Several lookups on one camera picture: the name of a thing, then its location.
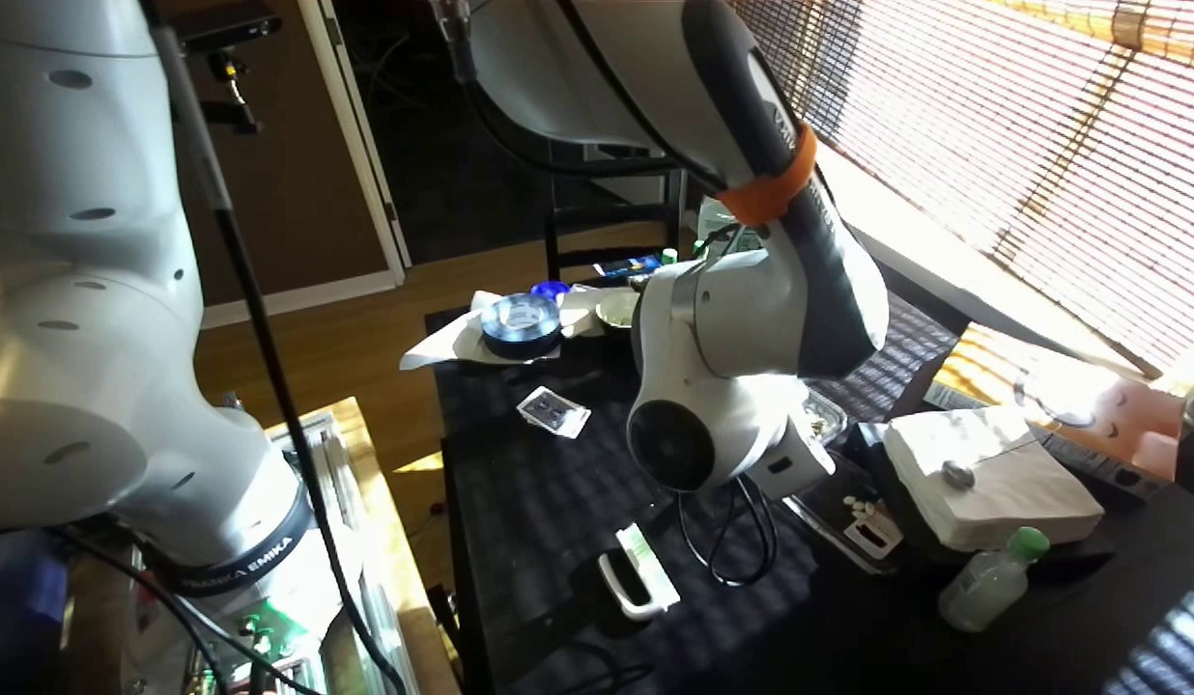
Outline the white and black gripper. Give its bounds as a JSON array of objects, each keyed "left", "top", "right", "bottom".
[{"left": 748, "top": 381, "right": 850, "bottom": 499}]

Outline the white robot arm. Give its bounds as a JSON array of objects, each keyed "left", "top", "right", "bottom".
[{"left": 0, "top": 0, "right": 888, "bottom": 596}]

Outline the white tissue packet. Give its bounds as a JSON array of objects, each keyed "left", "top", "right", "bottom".
[{"left": 885, "top": 407, "right": 1105, "bottom": 552}]

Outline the small green cap bottle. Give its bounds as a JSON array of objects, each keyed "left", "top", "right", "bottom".
[{"left": 939, "top": 525, "right": 1051, "bottom": 633}]

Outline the grey duct tape roll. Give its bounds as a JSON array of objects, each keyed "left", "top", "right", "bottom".
[{"left": 480, "top": 293, "right": 560, "bottom": 360}]

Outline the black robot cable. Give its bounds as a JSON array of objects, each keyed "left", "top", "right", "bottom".
[{"left": 143, "top": 0, "right": 412, "bottom": 695}]

